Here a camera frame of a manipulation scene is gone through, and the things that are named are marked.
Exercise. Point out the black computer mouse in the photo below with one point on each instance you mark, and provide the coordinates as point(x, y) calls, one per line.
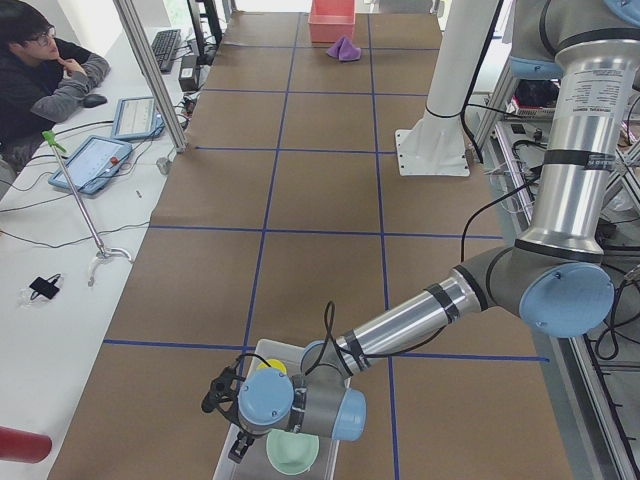
point(93, 100)

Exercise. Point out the black power adapter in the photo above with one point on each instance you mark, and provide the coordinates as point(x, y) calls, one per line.
point(189, 73)

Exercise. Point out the purple cloth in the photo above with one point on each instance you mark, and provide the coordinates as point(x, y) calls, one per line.
point(344, 50)

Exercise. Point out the red bottle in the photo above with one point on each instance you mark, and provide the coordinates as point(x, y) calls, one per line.
point(23, 446)

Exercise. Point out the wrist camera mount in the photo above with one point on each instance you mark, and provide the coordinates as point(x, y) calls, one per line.
point(223, 395)

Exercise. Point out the white pedestal column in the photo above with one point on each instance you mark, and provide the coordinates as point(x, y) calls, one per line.
point(435, 146)

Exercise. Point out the aluminium frame post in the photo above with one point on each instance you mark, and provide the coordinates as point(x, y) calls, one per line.
point(143, 54)

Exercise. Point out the pink plastic bin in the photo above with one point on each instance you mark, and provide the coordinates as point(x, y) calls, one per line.
point(329, 20)

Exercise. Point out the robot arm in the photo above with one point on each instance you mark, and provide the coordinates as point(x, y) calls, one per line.
point(551, 277)

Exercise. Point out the black keyboard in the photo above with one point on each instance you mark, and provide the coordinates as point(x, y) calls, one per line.
point(164, 46)

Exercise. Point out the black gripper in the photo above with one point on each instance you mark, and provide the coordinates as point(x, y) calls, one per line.
point(243, 434)

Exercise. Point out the green bowl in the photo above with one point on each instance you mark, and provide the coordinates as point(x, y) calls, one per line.
point(290, 453)

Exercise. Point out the small metal cylinder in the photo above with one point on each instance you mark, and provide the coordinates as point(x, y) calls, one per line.
point(163, 164)

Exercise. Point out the near teach pendant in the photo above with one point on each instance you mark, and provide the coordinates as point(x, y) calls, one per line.
point(94, 163)

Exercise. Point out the yellow cup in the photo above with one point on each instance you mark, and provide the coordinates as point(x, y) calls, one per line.
point(273, 363)

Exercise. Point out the teach pendant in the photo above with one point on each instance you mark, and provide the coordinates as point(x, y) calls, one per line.
point(94, 163)
point(136, 118)

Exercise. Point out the green handled grabber stick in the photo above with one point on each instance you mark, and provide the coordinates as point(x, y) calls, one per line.
point(104, 254)

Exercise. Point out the small black device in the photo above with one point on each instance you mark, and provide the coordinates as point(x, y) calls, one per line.
point(46, 288)

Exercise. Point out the far teach pendant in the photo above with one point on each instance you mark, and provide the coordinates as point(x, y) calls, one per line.
point(136, 118)

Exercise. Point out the seated person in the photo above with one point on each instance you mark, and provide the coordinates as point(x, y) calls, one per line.
point(44, 80)

